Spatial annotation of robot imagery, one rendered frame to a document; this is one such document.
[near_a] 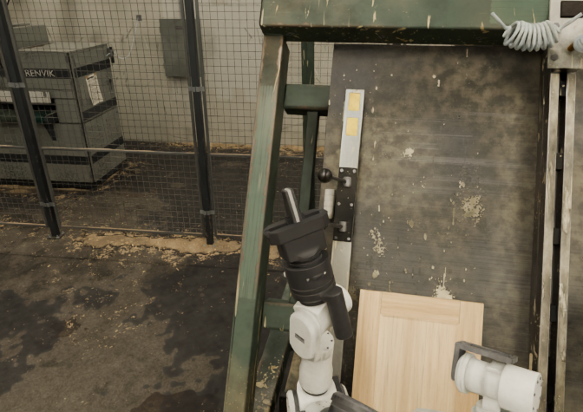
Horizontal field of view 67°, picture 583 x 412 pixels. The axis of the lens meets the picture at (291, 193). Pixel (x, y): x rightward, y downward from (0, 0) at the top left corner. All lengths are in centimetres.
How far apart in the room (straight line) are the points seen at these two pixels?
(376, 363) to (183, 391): 160
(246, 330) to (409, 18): 93
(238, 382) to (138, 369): 162
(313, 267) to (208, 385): 193
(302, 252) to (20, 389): 238
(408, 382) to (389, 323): 15
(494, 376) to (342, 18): 92
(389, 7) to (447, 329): 85
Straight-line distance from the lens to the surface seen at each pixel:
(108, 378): 286
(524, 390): 77
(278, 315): 131
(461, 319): 125
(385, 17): 128
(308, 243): 80
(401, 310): 123
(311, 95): 135
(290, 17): 130
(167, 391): 269
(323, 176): 109
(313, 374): 98
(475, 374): 79
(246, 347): 125
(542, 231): 124
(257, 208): 122
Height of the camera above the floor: 197
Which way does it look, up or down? 25 degrees down
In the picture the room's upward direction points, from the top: straight up
